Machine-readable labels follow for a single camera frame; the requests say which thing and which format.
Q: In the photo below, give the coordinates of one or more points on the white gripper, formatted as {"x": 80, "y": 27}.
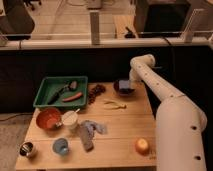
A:
{"x": 133, "y": 77}

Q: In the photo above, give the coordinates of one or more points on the blue sponge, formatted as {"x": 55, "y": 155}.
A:
{"x": 124, "y": 84}

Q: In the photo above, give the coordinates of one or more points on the purple bowl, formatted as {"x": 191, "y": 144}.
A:
{"x": 122, "y": 92}

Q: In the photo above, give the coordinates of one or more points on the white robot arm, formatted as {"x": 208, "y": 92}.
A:
{"x": 179, "y": 121}

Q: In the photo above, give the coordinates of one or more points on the orange bowl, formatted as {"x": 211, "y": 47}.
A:
{"x": 49, "y": 118}

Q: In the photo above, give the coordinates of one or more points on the dark red grapes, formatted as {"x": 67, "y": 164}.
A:
{"x": 94, "y": 92}

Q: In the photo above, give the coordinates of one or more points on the wooden table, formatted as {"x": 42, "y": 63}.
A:
{"x": 114, "y": 149}

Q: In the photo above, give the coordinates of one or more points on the red chili pepper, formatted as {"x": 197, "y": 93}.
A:
{"x": 74, "y": 97}

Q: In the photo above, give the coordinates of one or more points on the orange fruit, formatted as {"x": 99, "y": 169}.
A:
{"x": 142, "y": 146}

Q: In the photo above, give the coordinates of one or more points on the grey blue cloth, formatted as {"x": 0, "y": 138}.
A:
{"x": 86, "y": 133}

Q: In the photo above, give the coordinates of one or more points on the white cup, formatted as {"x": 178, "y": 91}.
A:
{"x": 70, "y": 119}

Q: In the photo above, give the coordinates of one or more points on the green plastic tray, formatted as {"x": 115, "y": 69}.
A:
{"x": 50, "y": 85}

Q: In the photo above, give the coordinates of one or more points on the blue cup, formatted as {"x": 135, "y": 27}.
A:
{"x": 60, "y": 146}

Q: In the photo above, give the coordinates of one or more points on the metal cup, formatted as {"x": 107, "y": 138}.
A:
{"x": 27, "y": 149}

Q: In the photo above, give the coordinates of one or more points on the black office chair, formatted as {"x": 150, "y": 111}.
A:
{"x": 17, "y": 23}

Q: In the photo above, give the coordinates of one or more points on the grey metal post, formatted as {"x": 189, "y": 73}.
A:
{"x": 95, "y": 31}

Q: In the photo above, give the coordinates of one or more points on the white horizontal rail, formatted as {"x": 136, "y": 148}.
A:
{"x": 103, "y": 43}

